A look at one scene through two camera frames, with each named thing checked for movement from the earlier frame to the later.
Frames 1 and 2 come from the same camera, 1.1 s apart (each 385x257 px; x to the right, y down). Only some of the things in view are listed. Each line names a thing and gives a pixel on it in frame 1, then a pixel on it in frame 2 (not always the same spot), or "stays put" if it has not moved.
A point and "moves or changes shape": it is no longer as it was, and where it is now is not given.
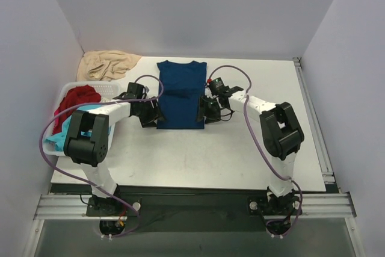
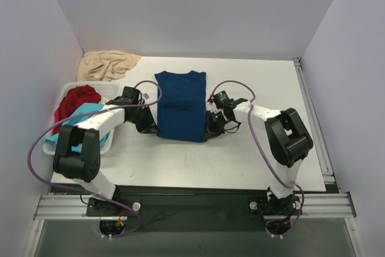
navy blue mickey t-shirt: (183, 86) moves or changes shape
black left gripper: (151, 115) -> (145, 121)
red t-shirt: (78, 95) stays put
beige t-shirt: (104, 65) stays put
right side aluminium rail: (321, 145) stays put
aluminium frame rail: (74, 207) stays put
